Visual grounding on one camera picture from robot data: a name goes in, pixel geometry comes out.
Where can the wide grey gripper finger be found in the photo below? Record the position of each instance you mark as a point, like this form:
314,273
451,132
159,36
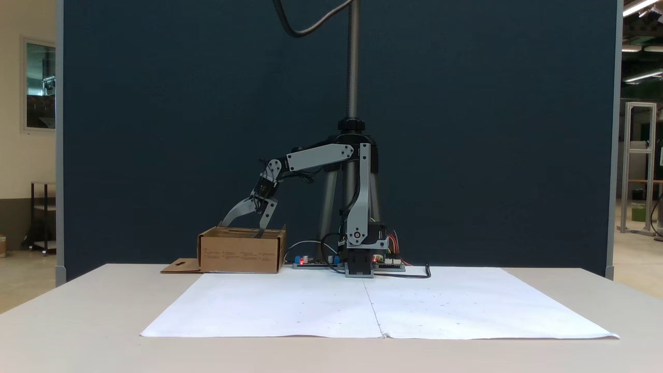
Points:
239,209

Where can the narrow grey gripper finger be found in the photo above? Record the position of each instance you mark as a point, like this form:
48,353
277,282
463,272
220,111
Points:
268,213

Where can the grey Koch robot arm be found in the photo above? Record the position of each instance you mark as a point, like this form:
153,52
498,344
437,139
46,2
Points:
362,197

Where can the green bin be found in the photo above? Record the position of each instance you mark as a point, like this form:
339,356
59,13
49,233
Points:
638,212

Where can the brown cardboard box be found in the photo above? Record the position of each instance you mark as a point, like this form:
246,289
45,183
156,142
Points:
238,254

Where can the blue circuit board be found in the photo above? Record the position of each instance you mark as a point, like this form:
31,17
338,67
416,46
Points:
313,261

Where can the dark blue partition panel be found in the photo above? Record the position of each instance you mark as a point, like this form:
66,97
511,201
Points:
155,129

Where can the black and grey tripod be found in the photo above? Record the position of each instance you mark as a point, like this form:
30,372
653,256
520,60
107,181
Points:
353,77

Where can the dark shelf cart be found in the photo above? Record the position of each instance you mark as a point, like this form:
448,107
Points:
37,217

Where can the framed wall window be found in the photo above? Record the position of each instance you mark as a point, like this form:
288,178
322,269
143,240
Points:
40,83

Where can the aluminium frame rack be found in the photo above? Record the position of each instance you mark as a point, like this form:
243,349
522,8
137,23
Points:
651,155

